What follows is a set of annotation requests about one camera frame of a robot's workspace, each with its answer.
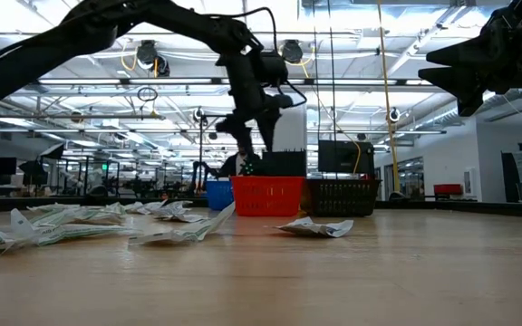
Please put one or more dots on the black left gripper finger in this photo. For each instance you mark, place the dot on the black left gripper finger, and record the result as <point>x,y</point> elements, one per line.
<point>270,129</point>
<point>240,129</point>

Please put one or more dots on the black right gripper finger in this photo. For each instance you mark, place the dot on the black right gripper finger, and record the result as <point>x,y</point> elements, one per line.
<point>469,88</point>
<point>465,56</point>

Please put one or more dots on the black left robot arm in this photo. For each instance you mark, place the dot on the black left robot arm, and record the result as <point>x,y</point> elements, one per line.
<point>61,41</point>

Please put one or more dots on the white building column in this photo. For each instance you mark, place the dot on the white building column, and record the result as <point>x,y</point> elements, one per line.
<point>295,131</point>

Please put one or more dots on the person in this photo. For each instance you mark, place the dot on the person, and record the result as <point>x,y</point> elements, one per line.
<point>238,165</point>

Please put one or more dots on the red plastic basket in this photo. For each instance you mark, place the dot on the red plastic basket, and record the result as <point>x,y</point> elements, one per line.
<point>267,197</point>

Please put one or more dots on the blue plastic basket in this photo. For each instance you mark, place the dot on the blue plastic basket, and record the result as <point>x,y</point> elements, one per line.
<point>219,194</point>

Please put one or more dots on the black hanging monitor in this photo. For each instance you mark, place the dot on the black hanging monitor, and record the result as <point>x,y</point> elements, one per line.
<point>345,156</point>

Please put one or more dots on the dark standing panel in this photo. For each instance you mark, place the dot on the dark standing panel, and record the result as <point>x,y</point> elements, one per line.
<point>510,176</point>

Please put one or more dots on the black plastic basket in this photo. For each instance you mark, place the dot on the black plastic basket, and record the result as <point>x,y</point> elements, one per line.
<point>342,198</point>

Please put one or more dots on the red storage bin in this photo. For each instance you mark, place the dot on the red storage bin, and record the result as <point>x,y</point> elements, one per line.
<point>447,189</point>

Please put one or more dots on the white blue-print packet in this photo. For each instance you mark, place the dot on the white blue-print packet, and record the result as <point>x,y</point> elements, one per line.
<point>315,228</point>
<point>170,208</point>
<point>18,224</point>
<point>116,209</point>

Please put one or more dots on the overhead light bar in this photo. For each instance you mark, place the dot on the overhead light bar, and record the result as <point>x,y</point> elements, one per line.
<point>84,82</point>

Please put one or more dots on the black studio lamp shade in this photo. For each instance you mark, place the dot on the black studio lamp shade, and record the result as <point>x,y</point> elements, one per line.
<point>52,151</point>

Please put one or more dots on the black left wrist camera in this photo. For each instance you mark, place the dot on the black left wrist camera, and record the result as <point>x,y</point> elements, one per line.
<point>273,68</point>

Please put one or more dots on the black background rig frame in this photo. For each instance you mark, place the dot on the black background rig frame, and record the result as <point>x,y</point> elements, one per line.
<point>200,145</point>

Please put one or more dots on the silver ventilation duct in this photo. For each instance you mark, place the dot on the silver ventilation duct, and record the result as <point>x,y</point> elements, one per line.
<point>437,117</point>

